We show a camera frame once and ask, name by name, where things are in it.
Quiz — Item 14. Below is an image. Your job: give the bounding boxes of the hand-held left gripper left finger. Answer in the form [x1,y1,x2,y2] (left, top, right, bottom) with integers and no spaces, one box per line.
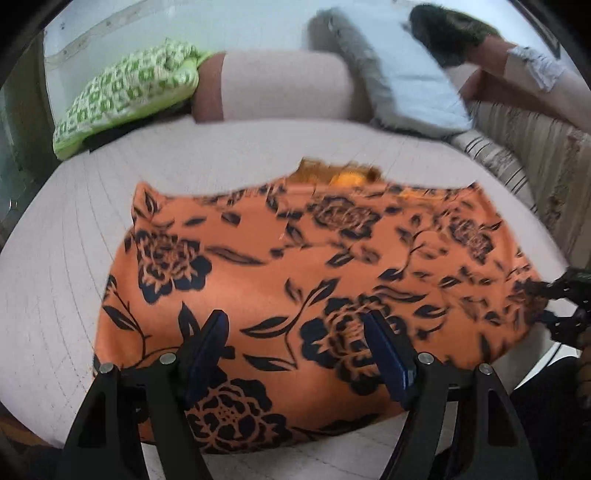
[55,309,230,480]

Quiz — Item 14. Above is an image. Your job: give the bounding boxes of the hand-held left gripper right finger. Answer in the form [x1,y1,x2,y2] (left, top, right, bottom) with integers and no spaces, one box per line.
[361,308,539,480]

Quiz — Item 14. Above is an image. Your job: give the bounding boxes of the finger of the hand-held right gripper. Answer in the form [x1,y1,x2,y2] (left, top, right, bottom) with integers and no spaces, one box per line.
[540,307,591,344]
[531,270,591,302]

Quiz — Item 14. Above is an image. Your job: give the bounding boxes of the orange floral blouse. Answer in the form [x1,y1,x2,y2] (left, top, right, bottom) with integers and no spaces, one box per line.
[92,157,552,455]

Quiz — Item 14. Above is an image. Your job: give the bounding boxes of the striped floral blanket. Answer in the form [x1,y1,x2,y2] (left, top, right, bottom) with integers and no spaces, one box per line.
[450,102,591,264]

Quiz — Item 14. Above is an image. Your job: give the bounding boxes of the pink brown blanket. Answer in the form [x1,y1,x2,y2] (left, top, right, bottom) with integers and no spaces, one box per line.
[455,37,591,134]

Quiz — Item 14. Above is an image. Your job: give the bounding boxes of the pale quilted bed mattress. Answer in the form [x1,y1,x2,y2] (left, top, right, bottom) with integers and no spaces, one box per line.
[0,113,583,480]

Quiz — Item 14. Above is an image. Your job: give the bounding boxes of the white grey crumpled cloth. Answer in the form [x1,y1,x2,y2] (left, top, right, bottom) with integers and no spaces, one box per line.
[505,44,566,93]

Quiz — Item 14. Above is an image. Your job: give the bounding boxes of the light blue pillow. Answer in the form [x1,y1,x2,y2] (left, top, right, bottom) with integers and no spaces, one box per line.
[308,7,474,139]

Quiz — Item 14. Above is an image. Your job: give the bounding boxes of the dark furry garment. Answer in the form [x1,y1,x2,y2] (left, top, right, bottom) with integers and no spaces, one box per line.
[409,2,504,68]

